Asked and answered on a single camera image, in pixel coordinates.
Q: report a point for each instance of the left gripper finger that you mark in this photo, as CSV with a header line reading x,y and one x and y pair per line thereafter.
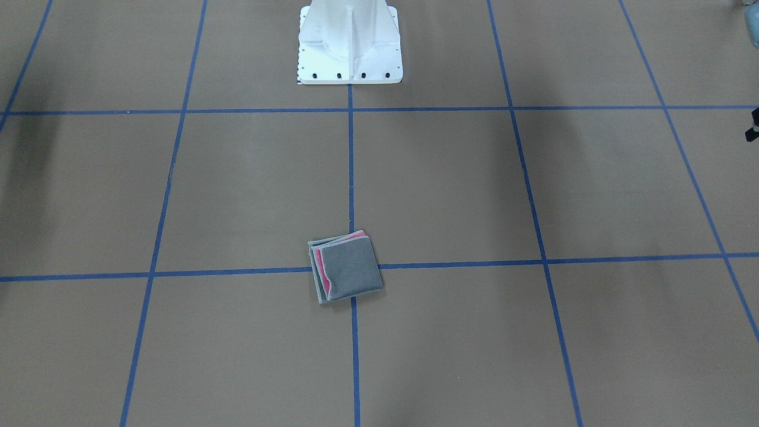
x,y
752,134

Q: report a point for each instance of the pink and grey towel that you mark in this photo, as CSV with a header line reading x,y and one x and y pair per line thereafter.
x,y
344,266

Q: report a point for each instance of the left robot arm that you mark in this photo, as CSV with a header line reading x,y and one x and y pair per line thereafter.
x,y
751,22

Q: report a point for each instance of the white pedestal base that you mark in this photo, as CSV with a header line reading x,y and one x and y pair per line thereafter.
x,y
349,43

